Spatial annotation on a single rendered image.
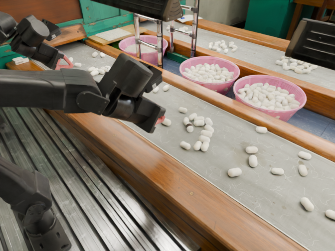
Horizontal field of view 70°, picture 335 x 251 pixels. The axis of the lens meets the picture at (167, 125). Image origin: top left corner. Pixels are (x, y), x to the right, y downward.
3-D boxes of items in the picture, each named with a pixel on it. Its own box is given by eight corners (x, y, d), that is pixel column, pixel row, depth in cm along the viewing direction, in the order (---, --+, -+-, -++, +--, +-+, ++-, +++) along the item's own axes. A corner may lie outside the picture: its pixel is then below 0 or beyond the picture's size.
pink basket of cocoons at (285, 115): (280, 142, 84) (289, 121, 78) (217, 111, 98) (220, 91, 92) (308, 110, 99) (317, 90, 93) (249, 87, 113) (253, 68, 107)
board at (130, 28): (102, 45, 130) (102, 43, 129) (87, 39, 138) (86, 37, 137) (147, 31, 148) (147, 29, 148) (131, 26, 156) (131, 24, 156)
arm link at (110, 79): (143, 62, 53) (94, 32, 45) (159, 79, 47) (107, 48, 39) (115, 104, 56) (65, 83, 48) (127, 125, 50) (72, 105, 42)
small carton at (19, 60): (16, 65, 111) (14, 61, 110) (13, 62, 113) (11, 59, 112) (29, 61, 115) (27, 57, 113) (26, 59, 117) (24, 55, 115)
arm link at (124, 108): (130, 86, 54) (107, 76, 48) (144, 100, 51) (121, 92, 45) (114, 110, 55) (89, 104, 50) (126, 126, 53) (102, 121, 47)
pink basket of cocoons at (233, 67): (230, 108, 100) (234, 88, 94) (170, 95, 108) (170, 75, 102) (240, 79, 119) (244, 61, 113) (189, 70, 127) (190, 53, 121)
